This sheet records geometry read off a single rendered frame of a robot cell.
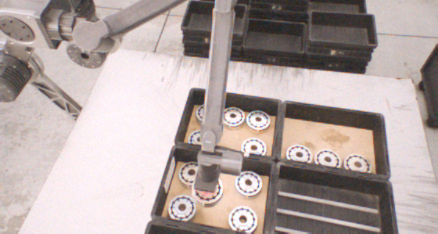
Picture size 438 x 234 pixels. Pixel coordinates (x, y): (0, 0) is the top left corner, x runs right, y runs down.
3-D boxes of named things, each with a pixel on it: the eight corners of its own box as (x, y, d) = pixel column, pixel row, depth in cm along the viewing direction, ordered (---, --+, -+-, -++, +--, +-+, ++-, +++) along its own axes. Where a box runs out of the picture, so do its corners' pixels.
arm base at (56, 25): (62, 30, 116) (47, -5, 106) (89, 34, 115) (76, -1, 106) (50, 50, 111) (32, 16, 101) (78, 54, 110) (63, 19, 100)
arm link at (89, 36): (220, -42, 106) (215, -54, 96) (241, 4, 107) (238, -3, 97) (84, 33, 113) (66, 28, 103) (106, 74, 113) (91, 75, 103)
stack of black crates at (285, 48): (239, 82, 271) (242, 47, 244) (245, 54, 289) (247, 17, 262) (296, 88, 267) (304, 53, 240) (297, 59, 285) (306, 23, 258)
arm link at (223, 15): (218, -9, 107) (213, -17, 97) (238, -6, 107) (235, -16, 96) (203, 140, 112) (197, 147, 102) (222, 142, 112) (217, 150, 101)
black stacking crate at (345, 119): (273, 175, 150) (276, 160, 141) (279, 117, 168) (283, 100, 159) (379, 194, 145) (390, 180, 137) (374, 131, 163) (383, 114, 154)
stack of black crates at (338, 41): (296, 89, 267) (308, 40, 231) (297, 59, 285) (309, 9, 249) (356, 95, 263) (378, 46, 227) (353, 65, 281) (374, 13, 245)
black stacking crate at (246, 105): (176, 159, 155) (173, 144, 146) (192, 104, 173) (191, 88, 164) (272, 175, 150) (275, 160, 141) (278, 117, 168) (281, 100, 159)
